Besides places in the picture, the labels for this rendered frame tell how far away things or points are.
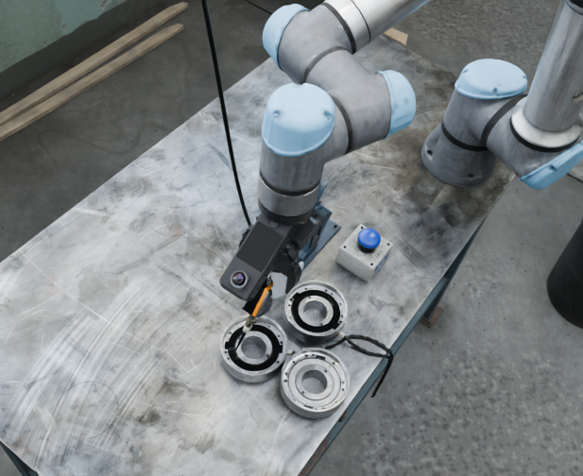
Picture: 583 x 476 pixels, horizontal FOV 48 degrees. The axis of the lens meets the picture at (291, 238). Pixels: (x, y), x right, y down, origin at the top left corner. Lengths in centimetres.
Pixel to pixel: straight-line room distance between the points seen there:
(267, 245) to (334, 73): 22
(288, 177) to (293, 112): 8
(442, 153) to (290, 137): 68
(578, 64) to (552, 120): 12
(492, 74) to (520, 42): 205
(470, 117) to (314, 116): 61
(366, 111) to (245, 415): 50
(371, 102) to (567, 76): 39
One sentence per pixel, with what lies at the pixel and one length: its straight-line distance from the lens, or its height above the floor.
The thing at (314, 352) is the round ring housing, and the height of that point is 83.
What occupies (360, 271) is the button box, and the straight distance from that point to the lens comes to 115.
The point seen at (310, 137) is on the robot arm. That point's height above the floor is 127.
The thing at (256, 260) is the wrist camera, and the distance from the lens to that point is 82.
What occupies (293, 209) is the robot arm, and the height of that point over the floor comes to 115.
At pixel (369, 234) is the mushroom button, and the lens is 113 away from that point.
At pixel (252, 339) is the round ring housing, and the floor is 82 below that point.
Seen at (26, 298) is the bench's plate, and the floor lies 80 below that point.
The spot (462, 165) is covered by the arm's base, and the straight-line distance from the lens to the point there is 134.
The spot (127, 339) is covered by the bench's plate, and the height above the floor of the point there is 80.
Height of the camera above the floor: 175
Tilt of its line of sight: 53 degrees down
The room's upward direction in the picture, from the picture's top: 10 degrees clockwise
